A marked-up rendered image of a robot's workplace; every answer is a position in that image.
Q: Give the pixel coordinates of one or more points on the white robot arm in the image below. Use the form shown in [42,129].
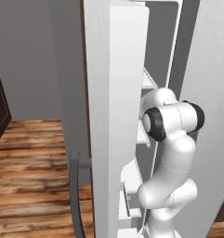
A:
[173,173]

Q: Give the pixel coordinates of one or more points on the white freezer door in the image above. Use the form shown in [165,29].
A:
[115,124]

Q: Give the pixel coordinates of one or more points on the white fridge body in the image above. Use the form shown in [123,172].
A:
[191,71]

